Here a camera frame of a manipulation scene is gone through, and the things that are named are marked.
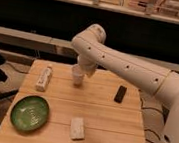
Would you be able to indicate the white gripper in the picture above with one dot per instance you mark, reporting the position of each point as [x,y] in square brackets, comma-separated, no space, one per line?
[87,66]

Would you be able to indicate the white tube bottle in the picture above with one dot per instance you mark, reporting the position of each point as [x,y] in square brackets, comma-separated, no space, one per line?
[44,78]

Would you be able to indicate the white sponge block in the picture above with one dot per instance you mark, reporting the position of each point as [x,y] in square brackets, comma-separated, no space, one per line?
[77,129]

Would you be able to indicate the green ceramic plate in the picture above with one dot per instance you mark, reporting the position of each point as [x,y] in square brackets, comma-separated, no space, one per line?
[30,113]

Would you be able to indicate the long wooden shelf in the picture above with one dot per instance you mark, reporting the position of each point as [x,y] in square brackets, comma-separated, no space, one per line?
[32,40]

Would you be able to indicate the black rectangular remote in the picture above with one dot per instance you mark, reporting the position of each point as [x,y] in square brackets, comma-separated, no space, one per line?
[120,94]

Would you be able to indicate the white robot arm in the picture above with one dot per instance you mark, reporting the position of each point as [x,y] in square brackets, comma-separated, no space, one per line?
[160,82]

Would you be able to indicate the white ceramic cup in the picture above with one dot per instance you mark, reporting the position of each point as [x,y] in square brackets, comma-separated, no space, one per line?
[77,75]

